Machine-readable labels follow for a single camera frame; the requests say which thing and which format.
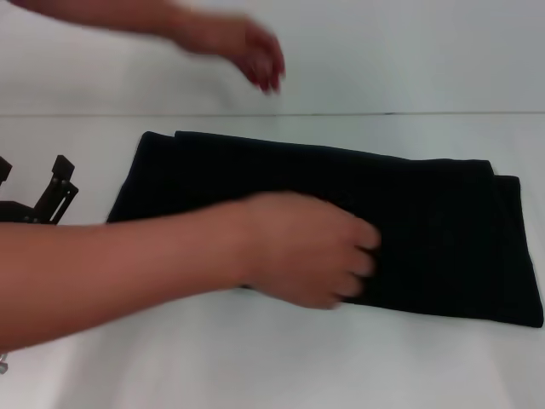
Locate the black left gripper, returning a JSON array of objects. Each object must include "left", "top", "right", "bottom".
[{"left": 0, "top": 154, "right": 81, "bottom": 226}]

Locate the black shirt with FREE! print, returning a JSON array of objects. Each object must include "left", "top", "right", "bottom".
[{"left": 105, "top": 130, "right": 545, "bottom": 330}]

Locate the person's right forearm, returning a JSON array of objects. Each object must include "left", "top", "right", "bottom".
[{"left": 0, "top": 198, "right": 253, "bottom": 355}]

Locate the person's left hand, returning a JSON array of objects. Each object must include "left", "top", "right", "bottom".
[{"left": 169, "top": 11, "right": 287, "bottom": 95}]

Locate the person's right hand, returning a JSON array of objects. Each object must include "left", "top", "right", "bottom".
[{"left": 240, "top": 190, "right": 383, "bottom": 311}]

